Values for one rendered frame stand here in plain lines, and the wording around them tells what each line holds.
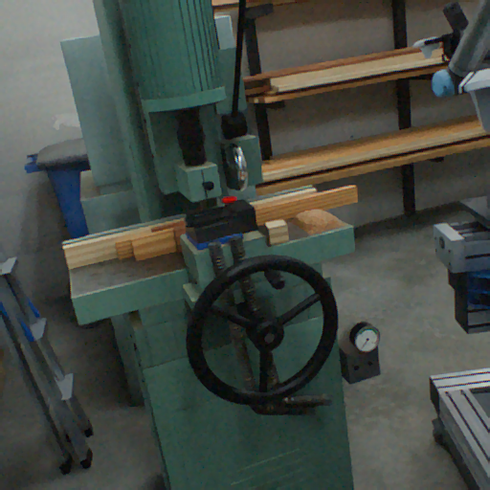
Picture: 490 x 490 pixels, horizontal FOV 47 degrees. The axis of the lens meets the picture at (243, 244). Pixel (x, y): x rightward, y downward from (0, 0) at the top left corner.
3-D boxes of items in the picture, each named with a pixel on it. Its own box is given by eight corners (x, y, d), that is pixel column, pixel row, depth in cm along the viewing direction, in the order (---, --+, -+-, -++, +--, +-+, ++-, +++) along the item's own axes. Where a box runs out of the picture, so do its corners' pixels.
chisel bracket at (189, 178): (192, 210, 121) (186, 171, 118) (179, 197, 134) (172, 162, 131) (225, 202, 123) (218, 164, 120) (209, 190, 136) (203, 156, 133)
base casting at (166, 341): (140, 369, 115) (130, 330, 112) (113, 278, 167) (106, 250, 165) (337, 312, 126) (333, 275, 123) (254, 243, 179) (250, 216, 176)
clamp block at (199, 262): (200, 299, 104) (191, 254, 101) (185, 276, 117) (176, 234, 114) (274, 278, 108) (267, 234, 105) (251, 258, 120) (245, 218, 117)
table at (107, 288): (78, 347, 100) (71, 318, 98) (74, 289, 128) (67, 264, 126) (380, 264, 115) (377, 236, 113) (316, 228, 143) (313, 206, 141)
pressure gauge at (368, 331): (357, 363, 123) (353, 330, 121) (348, 355, 127) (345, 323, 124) (382, 355, 125) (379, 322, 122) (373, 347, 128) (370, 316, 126)
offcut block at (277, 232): (270, 245, 118) (268, 228, 117) (266, 238, 122) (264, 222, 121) (289, 241, 118) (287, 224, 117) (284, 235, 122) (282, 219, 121)
